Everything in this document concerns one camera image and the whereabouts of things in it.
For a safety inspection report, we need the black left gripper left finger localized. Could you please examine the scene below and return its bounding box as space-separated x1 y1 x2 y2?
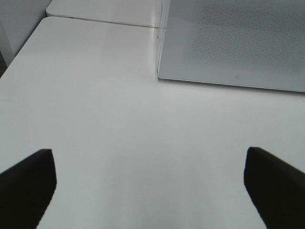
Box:
0 149 57 229

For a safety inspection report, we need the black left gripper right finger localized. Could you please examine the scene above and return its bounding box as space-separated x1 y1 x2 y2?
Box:
244 147 305 229

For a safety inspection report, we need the white microwave door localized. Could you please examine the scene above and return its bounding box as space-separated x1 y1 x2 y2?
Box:
157 0 305 92

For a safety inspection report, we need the white adjacent table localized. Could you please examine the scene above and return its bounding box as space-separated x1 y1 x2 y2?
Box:
46 0 166 28

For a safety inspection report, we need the white microwave oven body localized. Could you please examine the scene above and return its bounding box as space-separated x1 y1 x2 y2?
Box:
155 0 171 78

